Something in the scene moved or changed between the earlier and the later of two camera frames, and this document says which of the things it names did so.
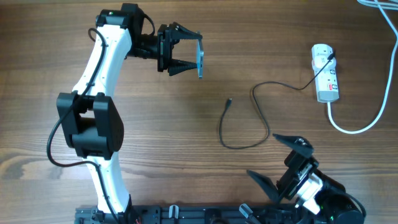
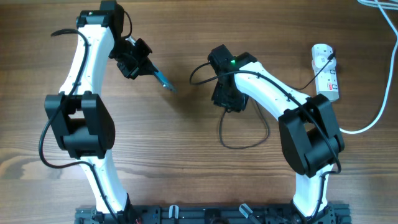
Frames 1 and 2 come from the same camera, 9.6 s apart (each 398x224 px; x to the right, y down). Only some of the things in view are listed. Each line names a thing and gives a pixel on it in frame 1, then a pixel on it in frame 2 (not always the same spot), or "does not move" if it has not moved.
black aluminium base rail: [197, 214] does not move
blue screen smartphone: [200, 58] to [165, 82]
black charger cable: [229, 101] does not move
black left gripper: [174, 33] to [143, 63]
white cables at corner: [387, 4] does not move
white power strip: [326, 78] does not move
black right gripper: [300, 162] to [217, 96]
